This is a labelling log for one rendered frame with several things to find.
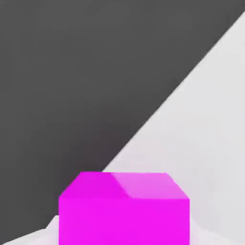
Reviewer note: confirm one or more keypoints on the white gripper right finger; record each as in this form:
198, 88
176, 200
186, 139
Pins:
197, 238

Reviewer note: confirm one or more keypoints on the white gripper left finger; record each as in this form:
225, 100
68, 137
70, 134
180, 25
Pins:
47, 237

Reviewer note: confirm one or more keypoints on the small magenta cube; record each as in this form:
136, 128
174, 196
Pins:
124, 220

